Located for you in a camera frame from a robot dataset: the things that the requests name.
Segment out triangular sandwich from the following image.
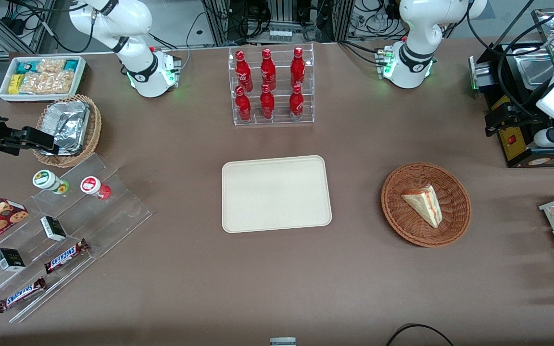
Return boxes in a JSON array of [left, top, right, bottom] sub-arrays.
[[401, 185, 443, 229]]

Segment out beige rectangular plastic tray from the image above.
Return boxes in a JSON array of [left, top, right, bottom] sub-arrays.
[[221, 155, 333, 234]]

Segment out clear bag of crackers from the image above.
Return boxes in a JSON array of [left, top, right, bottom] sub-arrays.
[[19, 58, 75, 95]]

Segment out red lid cup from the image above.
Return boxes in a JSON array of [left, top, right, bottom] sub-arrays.
[[80, 176, 112, 200]]

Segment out clear acrylic bottle rack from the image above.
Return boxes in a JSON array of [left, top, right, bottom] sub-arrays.
[[227, 43, 315, 127]]

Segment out black cable loop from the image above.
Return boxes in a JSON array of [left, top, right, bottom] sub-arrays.
[[385, 323, 456, 346]]

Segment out white rectangular snack bin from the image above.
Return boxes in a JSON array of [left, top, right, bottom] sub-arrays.
[[0, 56, 87, 103]]

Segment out snickers chocolate bar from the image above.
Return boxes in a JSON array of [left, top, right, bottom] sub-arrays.
[[44, 238, 89, 274], [0, 277, 47, 314]]

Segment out round brown wicker basket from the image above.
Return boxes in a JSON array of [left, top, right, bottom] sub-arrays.
[[381, 162, 472, 248]]

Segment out light wicker basket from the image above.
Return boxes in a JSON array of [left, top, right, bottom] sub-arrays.
[[32, 94, 102, 168]]

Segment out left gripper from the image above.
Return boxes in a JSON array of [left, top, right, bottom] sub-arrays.
[[485, 102, 531, 138]]

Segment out black food warmer appliance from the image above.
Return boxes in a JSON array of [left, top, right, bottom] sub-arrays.
[[468, 7, 554, 168]]

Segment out clear acrylic step shelf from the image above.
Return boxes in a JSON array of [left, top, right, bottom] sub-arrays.
[[0, 153, 153, 323]]

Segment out green lid cup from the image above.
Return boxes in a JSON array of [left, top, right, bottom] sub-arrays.
[[32, 170, 70, 195]]

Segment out small black carton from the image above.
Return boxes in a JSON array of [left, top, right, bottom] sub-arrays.
[[0, 248, 26, 272], [40, 216, 68, 242]]

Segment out aluminium foil container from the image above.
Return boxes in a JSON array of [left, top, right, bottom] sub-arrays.
[[38, 100, 90, 156]]

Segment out red cola bottle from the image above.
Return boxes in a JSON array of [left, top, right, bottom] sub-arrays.
[[289, 84, 305, 121], [235, 50, 254, 93], [259, 84, 276, 120], [290, 47, 306, 88], [260, 48, 277, 91], [235, 86, 253, 122]]

